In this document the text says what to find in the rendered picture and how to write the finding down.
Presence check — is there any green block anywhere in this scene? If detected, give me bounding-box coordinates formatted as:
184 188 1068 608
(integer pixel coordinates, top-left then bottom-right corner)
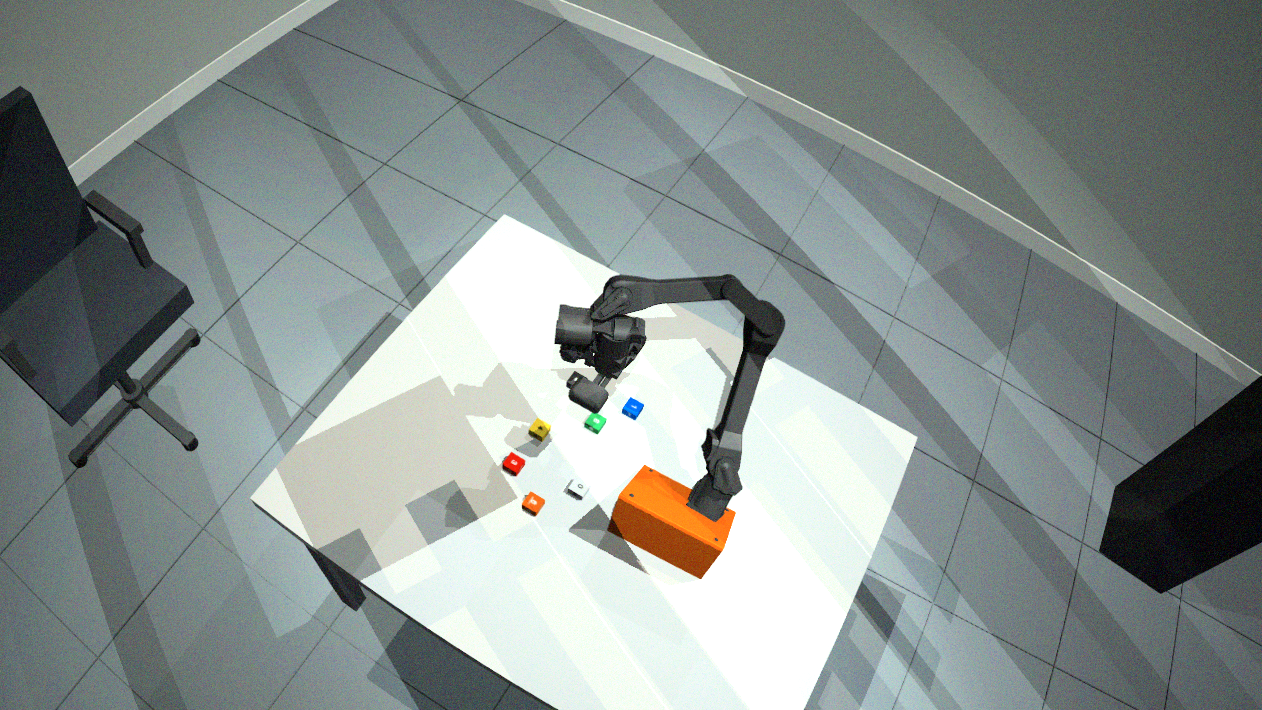
584 412 607 435

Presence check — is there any blue block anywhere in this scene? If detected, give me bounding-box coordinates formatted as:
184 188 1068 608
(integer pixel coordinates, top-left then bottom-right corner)
622 397 644 420

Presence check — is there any yellow block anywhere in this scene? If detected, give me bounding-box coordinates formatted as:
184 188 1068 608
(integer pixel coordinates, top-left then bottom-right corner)
528 417 551 441

